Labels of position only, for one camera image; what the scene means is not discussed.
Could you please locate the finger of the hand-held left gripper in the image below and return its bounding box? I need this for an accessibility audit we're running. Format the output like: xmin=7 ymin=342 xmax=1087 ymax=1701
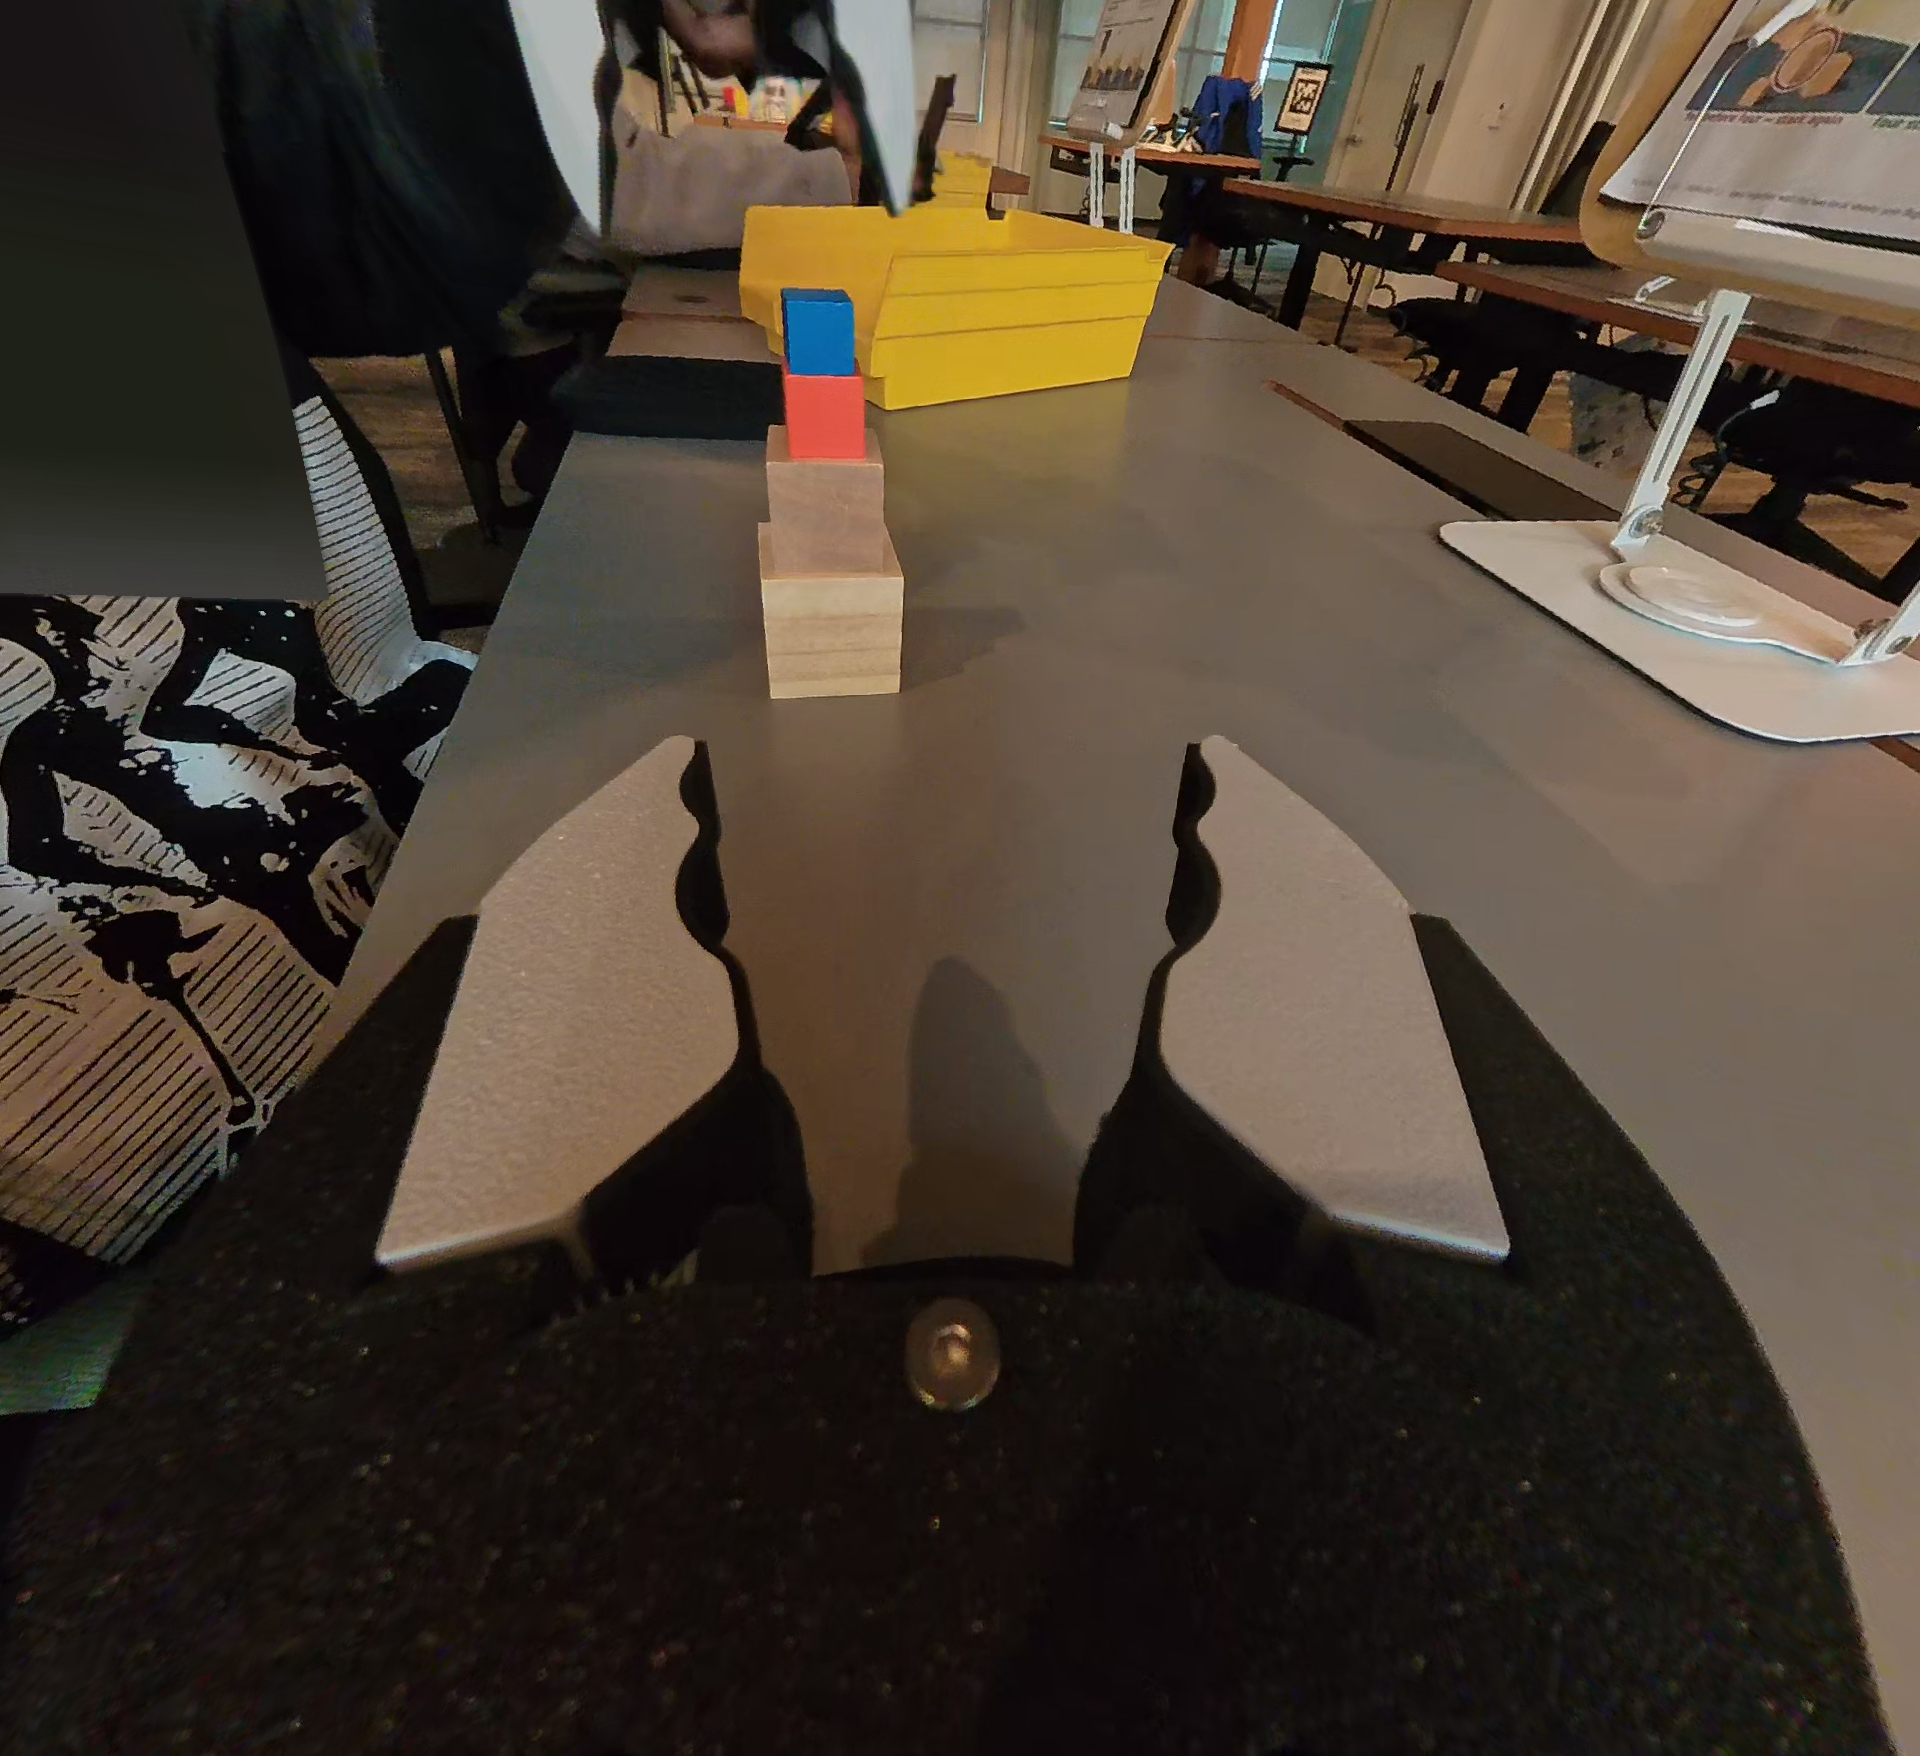
xmin=791 ymin=0 xmax=920 ymax=220
xmin=504 ymin=0 xmax=625 ymax=247

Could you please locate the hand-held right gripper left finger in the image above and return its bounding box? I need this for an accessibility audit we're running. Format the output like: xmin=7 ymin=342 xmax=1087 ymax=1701
xmin=376 ymin=736 xmax=812 ymax=1279

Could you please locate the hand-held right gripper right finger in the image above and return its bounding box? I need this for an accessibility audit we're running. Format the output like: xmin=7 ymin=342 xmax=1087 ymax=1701
xmin=1073 ymin=736 xmax=1514 ymax=1267

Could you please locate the tiny blue cube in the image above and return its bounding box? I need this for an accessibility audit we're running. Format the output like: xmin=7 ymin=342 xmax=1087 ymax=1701
xmin=779 ymin=290 xmax=863 ymax=382

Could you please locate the small red cube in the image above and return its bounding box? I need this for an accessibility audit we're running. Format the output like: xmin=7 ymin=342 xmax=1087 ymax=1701
xmin=783 ymin=370 xmax=872 ymax=467

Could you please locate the medium wooden cube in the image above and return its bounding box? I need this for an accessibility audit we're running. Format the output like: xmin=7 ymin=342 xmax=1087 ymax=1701
xmin=766 ymin=425 xmax=894 ymax=547

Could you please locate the large wooden cube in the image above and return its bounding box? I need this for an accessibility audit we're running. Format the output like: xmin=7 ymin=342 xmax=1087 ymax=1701
xmin=756 ymin=502 xmax=907 ymax=707

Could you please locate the person's left forearm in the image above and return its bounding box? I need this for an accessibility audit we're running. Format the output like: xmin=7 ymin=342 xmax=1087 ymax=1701
xmin=185 ymin=0 xmax=596 ymax=367

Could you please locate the yellow plastic bin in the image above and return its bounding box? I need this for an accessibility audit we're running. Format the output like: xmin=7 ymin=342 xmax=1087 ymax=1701
xmin=738 ymin=159 xmax=1175 ymax=414

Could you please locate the white document stand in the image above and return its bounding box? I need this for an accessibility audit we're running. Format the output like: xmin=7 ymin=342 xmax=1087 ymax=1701
xmin=1439 ymin=287 xmax=1920 ymax=749

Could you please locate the long wooden office table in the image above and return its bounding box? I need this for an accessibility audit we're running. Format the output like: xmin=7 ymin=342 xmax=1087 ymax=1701
xmin=1433 ymin=257 xmax=1920 ymax=589

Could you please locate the printed instruction sheet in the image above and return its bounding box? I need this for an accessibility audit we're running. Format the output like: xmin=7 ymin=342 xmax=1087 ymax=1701
xmin=1636 ymin=0 xmax=1920 ymax=259

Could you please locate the black cable slot lid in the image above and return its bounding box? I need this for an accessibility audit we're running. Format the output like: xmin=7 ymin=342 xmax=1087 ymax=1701
xmin=1344 ymin=417 xmax=1567 ymax=527

